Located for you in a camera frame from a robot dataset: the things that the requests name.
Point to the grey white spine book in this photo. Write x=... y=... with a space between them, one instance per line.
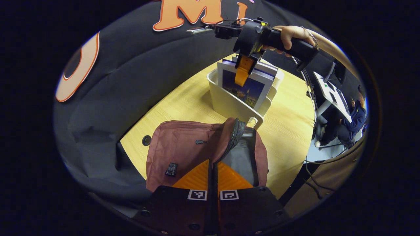
x=267 y=65

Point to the white office desk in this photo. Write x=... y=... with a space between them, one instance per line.
x=329 y=93

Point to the white plastic bookshelf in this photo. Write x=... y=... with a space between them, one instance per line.
x=226 y=105

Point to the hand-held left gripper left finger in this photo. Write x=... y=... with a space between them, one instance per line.
x=178 y=209

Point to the black backdrop cloth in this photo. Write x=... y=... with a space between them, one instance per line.
x=131 y=75

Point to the dark computer monitor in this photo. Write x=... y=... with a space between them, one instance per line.
x=339 y=70

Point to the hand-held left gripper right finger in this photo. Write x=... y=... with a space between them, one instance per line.
x=249 y=209

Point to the person's tan clothing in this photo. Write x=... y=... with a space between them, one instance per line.
x=331 y=177

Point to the dark red schoolbag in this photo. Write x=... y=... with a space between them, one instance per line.
x=177 y=144

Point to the blue spine book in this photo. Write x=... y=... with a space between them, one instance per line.
x=252 y=93

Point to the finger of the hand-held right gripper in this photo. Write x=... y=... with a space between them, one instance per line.
x=243 y=70

